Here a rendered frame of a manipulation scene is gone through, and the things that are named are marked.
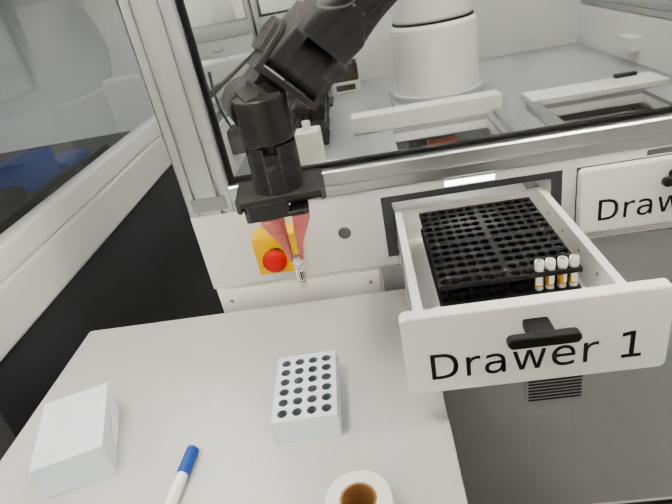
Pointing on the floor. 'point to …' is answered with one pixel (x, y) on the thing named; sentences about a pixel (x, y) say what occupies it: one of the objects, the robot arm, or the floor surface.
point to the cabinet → (541, 401)
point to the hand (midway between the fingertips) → (295, 252)
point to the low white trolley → (252, 410)
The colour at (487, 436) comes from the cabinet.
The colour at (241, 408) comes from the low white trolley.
